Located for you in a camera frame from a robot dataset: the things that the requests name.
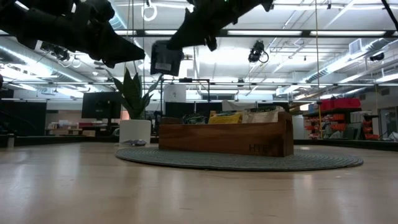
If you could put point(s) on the shelf with red bins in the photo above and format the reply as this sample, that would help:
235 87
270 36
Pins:
340 103

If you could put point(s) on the grey round woven placemat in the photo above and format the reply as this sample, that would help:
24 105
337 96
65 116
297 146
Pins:
217 161

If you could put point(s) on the green plant in white pot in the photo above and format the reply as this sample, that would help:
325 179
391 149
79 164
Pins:
135 132

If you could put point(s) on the wooden tea organizer box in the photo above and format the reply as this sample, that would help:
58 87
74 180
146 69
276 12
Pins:
224 138

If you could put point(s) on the black background screen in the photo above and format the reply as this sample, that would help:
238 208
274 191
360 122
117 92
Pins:
101 105

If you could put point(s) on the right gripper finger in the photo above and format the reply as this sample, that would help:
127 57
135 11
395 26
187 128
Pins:
192 31

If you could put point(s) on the black overhead camera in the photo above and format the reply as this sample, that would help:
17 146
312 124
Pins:
256 51

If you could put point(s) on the orange mango tea packet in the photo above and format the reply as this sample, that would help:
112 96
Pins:
225 119

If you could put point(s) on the dark tea packet green print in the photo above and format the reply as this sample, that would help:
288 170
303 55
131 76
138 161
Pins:
194 119

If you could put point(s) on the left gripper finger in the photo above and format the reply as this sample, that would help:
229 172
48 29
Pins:
118 49

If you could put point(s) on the tan brown tea packet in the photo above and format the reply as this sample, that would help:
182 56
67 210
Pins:
261 117

